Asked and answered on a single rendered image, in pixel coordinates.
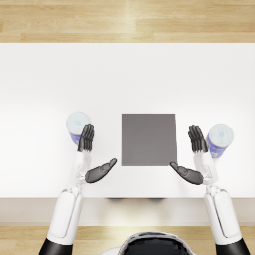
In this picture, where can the dark grey square mat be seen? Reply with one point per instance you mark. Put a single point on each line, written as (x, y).
(148, 139)

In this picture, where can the blue can with pale lid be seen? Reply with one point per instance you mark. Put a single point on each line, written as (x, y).
(77, 126)
(219, 139)

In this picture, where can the dark round robot body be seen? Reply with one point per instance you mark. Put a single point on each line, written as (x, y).
(154, 244)

